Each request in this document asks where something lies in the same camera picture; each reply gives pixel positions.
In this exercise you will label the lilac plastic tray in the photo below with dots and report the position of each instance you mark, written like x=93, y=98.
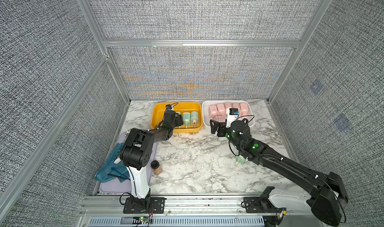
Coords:
x=115, y=186

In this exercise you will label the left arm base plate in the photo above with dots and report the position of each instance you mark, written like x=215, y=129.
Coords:
x=137, y=206

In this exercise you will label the aluminium front rail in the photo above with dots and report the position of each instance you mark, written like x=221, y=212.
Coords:
x=288, y=209

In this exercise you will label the small brown jar black lid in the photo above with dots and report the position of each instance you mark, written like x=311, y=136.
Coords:
x=156, y=167

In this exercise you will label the teal cloth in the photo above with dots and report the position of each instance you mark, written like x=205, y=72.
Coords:
x=110, y=167

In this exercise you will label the yellow plastic storage box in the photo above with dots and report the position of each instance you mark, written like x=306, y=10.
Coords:
x=159, y=109

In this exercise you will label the pink pencil sharpener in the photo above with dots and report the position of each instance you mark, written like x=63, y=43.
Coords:
x=244, y=109

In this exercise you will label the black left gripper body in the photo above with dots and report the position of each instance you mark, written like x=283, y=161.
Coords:
x=178, y=121

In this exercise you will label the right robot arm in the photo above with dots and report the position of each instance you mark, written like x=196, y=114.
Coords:
x=328, y=195

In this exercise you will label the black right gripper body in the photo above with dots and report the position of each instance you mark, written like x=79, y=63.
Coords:
x=224, y=132

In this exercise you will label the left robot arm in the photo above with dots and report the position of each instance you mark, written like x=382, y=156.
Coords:
x=138, y=147

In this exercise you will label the white plastic storage box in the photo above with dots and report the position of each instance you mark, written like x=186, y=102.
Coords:
x=206, y=110

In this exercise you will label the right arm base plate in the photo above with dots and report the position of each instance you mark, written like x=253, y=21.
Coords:
x=255, y=205

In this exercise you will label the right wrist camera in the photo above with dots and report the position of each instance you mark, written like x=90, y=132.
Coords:
x=232, y=115

